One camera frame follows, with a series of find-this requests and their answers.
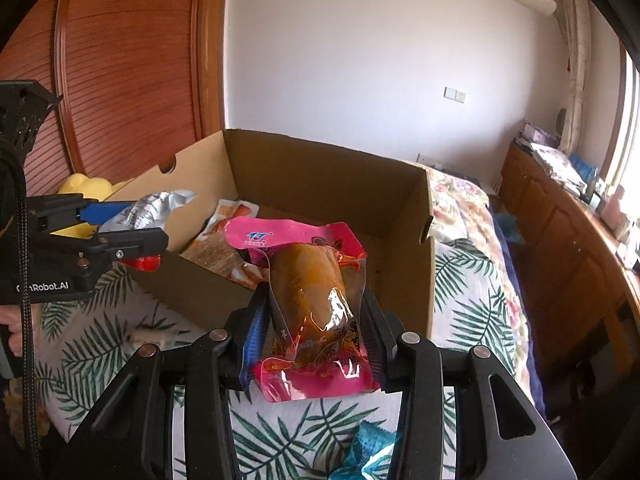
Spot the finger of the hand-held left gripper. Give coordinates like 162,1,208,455
30,194,139,235
42,226,169,270

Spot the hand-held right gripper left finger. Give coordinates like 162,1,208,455
55,290,271,480

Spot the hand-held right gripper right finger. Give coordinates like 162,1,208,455
357,287,577,480

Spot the silver and red snack packet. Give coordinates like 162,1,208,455
99,189,197,272

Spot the pink packet with brown meat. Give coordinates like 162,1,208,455
224,217,382,405

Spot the orange and silver snack packet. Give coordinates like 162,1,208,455
179,199,274,291

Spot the brown cardboard box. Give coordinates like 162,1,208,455
102,129,436,349

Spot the person's left hand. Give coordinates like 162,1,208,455
0,305,40,357

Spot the yellow plush toy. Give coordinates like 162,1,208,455
56,173,136,240

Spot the leaf print bed sheet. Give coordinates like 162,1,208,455
32,237,519,480

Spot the blue foil snack packet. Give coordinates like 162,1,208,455
327,420,404,480

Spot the dark blue blanket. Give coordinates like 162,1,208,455
487,195,557,422

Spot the wooden wardrobe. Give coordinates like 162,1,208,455
0,0,229,197

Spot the floral quilt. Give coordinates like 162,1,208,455
0,162,502,453

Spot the teal cloth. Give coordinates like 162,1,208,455
495,212,529,247

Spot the wooden side cabinet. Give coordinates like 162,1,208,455
500,142,640,363

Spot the pile of papers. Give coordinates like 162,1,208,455
517,120,592,197

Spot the blue box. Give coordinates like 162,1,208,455
570,155,599,182

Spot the window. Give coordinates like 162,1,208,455
602,42,640,196

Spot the cream curtain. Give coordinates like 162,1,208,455
556,0,597,162

